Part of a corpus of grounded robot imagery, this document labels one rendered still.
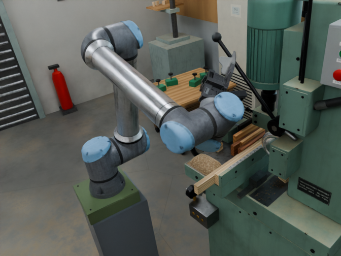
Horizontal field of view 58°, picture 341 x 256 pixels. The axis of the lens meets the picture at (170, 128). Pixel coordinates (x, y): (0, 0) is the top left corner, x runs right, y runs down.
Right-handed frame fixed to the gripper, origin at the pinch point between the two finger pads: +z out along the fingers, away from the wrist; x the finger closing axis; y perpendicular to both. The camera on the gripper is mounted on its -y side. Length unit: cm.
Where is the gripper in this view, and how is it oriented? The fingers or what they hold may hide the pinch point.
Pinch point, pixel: (227, 64)
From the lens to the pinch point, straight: 118.6
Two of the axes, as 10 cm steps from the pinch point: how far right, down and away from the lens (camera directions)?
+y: -9.3, -3.5, -1.5
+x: -3.0, 4.5, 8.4
